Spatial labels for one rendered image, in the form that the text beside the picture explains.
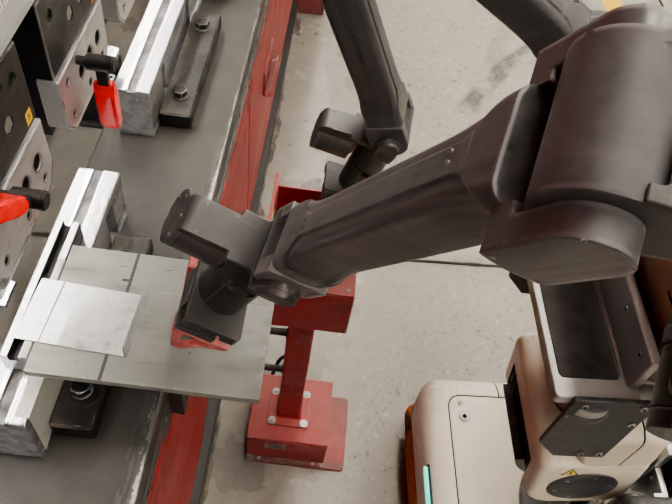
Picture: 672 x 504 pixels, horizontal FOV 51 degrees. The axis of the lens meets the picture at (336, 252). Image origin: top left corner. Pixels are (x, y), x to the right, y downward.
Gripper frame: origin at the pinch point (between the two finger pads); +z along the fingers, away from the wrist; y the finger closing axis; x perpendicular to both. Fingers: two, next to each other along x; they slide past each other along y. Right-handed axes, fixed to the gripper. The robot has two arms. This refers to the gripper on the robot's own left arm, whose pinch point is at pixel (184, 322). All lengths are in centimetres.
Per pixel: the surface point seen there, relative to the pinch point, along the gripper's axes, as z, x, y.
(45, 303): 9.7, -13.6, -1.0
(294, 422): 69, 59, -28
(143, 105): 15.1, -10.1, -43.6
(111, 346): 5.1, -5.9, 3.5
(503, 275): 50, 117, -91
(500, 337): 51, 115, -68
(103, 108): -8.7, -18.2, -16.0
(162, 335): 2.6, -1.2, 1.1
